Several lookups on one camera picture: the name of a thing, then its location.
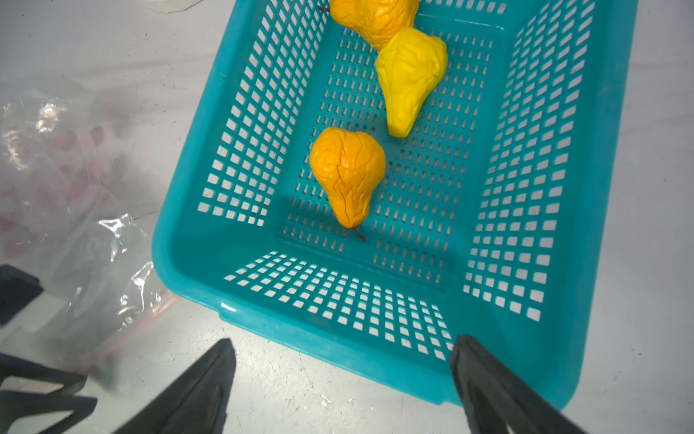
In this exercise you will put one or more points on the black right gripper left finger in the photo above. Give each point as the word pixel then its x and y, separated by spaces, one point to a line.
pixel 196 402

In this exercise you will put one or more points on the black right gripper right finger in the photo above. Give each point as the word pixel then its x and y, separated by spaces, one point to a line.
pixel 495 399

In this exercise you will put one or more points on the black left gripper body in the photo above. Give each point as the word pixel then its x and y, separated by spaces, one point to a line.
pixel 17 290

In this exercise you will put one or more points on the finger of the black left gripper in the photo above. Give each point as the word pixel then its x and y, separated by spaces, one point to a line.
pixel 67 383
pixel 19 405

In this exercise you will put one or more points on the clear zip-top plastic bag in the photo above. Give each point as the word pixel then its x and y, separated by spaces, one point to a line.
pixel 62 222

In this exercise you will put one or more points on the orange pear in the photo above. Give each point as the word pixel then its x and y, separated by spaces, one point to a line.
pixel 348 166
pixel 376 21

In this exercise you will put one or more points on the yellow pear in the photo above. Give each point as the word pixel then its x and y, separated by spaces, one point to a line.
pixel 409 67

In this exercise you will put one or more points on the teal plastic basket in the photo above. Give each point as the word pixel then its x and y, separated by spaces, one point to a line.
pixel 487 223

